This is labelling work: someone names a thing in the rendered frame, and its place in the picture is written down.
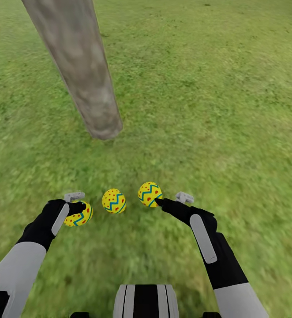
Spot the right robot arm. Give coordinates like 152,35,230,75
155,193,270,318

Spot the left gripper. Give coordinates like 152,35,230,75
68,201,86,216

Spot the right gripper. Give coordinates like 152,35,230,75
155,198,186,219

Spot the easter egg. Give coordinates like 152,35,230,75
64,201,94,227
138,182,164,207
101,189,126,213

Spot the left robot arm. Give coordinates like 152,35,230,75
0,192,86,318

